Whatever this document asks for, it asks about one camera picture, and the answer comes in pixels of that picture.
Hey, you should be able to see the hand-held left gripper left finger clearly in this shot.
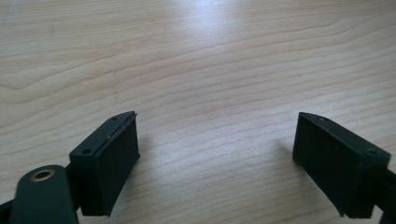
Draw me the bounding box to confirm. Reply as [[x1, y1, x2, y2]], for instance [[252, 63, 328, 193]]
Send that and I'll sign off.
[[68, 110, 141, 217]]

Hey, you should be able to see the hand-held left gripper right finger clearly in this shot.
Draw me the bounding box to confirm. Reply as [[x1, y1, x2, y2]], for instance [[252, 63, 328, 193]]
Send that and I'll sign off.
[[291, 111, 392, 219]]

